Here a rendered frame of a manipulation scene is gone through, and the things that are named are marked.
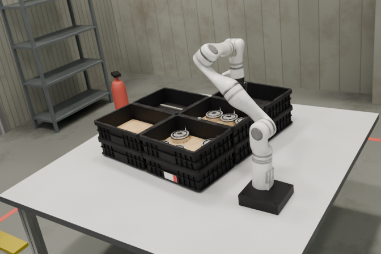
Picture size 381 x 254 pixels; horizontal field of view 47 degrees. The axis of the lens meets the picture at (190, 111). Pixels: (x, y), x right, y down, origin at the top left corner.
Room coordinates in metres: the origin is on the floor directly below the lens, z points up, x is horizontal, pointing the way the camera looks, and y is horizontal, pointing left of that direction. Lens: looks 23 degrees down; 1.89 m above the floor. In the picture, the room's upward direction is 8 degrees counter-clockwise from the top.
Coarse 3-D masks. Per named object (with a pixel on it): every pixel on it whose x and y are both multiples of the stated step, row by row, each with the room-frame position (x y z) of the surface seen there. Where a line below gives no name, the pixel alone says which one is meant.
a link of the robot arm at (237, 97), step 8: (232, 88) 1.80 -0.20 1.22; (240, 88) 1.80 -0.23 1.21; (224, 96) 1.82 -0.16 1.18; (232, 96) 1.78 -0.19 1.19; (240, 96) 1.78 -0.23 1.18; (248, 96) 1.79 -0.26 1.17; (232, 104) 1.79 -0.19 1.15; (240, 104) 1.77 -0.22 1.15; (248, 104) 1.77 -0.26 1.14; (256, 104) 1.78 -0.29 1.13; (248, 112) 1.78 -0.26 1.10; (256, 112) 1.76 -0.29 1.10; (264, 112) 1.76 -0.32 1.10; (256, 120) 1.77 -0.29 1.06; (272, 120) 1.73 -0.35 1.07
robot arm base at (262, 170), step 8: (256, 160) 1.69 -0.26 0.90; (264, 160) 1.68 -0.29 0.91; (256, 168) 1.69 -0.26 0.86; (264, 168) 1.68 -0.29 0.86; (272, 168) 1.71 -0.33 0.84; (256, 176) 1.69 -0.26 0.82; (264, 176) 1.68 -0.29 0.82; (272, 176) 1.71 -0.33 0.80; (256, 184) 1.69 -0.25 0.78; (264, 184) 1.68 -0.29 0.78; (272, 184) 1.71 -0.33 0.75
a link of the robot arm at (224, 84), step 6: (198, 54) 1.91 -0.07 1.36; (198, 60) 1.90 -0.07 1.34; (204, 60) 1.89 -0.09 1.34; (198, 66) 1.90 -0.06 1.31; (204, 66) 1.90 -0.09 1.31; (210, 66) 1.93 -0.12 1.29; (204, 72) 1.89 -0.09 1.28; (210, 72) 1.89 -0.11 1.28; (216, 72) 1.91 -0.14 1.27; (210, 78) 1.87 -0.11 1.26; (216, 78) 1.86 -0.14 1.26; (222, 78) 1.85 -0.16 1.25; (228, 78) 1.85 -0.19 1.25; (216, 84) 1.84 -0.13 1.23; (222, 84) 1.82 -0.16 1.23; (228, 84) 1.81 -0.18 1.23; (234, 84) 1.81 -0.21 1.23; (222, 90) 1.82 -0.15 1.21; (228, 90) 1.80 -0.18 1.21
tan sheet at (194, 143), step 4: (192, 136) 2.17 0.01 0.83; (168, 140) 2.16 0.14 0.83; (192, 140) 2.12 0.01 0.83; (196, 140) 2.12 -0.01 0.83; (200, 140) 2.11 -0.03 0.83; (172, 144) 2.11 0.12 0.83; (176, 144) 2.10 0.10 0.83; (180, 144) 2.10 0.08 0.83; (184, 144) 2.09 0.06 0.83; (188, 144) 2.08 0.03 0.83; (192, 144) 2.08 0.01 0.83; (196, 144) 2.07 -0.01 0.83; (200, 144) 2.06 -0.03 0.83; (188, 148) 2.04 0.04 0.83; (192, 148) 2.03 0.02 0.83; (196, 148) 2.03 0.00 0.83
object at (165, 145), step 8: (168, 120) 2.21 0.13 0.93; (200, 120) 2.15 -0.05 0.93; (152, 128) 2.14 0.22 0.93; (224, 128) 2.02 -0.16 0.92; (144, 136) 2.05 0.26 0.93; (224, 136) 1.95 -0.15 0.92; (160, 144) 1.95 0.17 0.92; (168, 144) 1.92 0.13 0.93; (208, 144) 1.86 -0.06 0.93; (184, 152) 1.83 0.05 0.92; (192, 152) 1.80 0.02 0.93; (200, 152) 1.82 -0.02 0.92
